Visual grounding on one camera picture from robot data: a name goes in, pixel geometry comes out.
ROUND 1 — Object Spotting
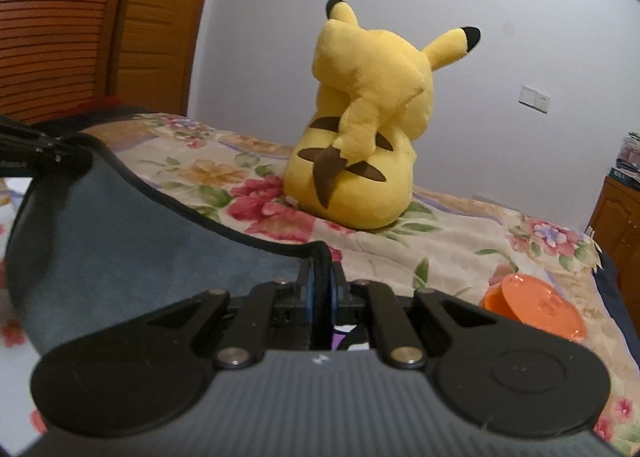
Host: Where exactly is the purple and grey towel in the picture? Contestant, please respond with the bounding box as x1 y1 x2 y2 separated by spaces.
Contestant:
3 132 369 357

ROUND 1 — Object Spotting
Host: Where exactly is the floral bed quilt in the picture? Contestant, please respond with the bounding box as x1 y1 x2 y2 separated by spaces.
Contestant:
89 113 639 456

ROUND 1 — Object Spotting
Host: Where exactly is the orange plastic cup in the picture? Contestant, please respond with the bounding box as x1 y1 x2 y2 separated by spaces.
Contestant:
480 273 587 343

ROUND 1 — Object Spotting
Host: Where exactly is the wooden slatted wardrobe door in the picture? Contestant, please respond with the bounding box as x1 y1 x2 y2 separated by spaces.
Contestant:
1 0 204 123

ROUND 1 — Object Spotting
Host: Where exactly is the yellow Pikachu plush toy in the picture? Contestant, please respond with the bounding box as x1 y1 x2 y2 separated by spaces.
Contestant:
283 0 480 231

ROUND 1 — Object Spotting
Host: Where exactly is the white strawberry print sheet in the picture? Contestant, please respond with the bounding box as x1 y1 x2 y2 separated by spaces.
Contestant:
0 177 47 456

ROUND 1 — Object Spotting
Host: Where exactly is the wooden sideboard cabinet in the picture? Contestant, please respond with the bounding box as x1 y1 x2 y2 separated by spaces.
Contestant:
584 175 640 333

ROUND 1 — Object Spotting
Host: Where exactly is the stack of folded fabrics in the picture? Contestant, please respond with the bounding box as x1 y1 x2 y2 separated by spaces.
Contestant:
610 132 640 190

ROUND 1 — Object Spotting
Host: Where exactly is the white wall switch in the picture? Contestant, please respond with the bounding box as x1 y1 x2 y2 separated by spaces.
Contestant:
518 85 551 114

